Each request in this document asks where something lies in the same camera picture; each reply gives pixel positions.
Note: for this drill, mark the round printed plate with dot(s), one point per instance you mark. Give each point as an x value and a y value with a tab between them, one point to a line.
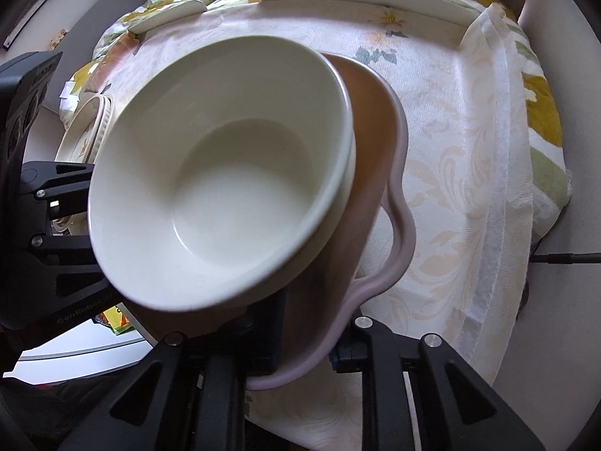
77	136

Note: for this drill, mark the pink heart-shaped bowl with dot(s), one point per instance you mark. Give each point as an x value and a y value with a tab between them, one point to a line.
371	117

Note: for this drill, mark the small figurine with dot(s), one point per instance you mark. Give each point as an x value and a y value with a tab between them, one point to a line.
61	36

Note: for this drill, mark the black rod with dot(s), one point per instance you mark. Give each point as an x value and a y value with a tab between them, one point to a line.
568	258

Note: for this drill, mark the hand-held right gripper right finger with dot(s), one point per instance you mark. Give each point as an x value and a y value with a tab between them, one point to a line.
342	358

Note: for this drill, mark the white plate at back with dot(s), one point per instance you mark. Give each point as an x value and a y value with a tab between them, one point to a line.
169	16

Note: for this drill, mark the white plate at right edge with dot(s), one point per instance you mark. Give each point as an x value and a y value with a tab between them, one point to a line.
366	0

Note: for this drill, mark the plain white bowl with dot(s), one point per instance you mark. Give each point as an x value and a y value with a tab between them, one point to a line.
211	174

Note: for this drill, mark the framed wall poster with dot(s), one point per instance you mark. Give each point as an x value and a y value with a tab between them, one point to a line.
42	4

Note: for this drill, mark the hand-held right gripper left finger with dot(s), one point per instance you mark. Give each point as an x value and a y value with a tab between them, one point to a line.
265	338

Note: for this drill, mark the cream floral tablecloth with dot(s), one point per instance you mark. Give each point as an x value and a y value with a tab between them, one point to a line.
446	150

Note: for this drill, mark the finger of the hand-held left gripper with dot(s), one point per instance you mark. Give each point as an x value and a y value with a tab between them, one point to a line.
65	249
61	176

